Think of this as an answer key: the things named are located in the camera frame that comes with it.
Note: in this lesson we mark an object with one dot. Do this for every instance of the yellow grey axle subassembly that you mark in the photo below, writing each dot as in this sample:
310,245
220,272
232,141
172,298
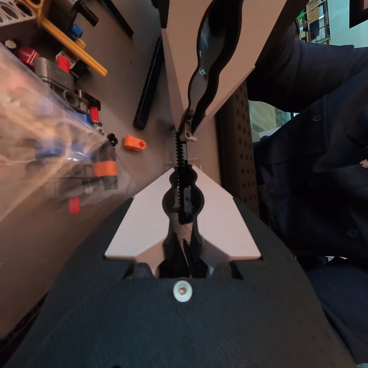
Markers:
86,56

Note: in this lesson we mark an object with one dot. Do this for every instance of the person's torso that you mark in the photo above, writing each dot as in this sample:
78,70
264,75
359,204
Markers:
302,172

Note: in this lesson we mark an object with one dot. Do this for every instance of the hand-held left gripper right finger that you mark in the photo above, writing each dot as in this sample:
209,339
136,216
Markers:
227,230

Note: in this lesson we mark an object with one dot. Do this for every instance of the grey blue red subassembly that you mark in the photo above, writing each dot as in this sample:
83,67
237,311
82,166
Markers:
57,74

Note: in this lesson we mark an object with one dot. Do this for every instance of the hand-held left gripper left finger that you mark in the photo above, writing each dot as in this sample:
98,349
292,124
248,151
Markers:
138,230

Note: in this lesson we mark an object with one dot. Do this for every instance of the red pin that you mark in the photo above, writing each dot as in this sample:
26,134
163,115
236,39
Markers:
74,205

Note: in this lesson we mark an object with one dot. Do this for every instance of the long black beam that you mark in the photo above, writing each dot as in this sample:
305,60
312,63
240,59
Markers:
148,86

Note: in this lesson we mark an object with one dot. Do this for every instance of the person's leg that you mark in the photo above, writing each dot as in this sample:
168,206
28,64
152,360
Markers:
339,302

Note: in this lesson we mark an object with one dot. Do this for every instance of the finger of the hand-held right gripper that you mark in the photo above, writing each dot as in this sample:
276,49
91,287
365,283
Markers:
181,43
247,43

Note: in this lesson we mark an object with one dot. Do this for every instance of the clear parts bag white label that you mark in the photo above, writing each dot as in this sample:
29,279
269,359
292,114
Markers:
43,129

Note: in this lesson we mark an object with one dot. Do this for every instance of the orange connector piece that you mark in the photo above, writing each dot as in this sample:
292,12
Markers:
133,142

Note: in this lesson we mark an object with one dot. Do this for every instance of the black gear rack assembly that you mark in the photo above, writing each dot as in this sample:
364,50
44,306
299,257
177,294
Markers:
181,152

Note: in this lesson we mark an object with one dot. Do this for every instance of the small black connector piece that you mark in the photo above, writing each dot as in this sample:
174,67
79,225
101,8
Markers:
112,138

